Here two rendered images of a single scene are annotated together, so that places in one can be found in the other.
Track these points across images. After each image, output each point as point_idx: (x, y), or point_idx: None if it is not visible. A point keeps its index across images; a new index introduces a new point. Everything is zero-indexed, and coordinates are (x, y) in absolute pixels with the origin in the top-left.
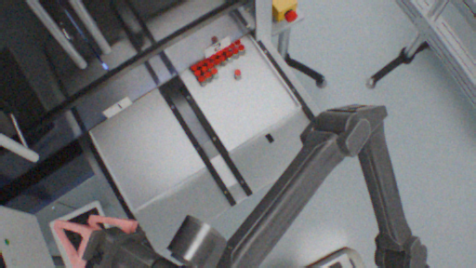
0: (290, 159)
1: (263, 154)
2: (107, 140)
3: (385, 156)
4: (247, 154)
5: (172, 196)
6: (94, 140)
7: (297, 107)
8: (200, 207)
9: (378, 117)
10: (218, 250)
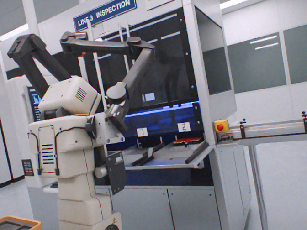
0: (167, 163)
1: (162, 160)
2: (134, 151)
3: (143, 59)
4: (158, 159)
5: (124, 161)
6: (131, 148)
7: (190, 151)
8: (124, 164)
9: (148, 45)
10: (81, 37)
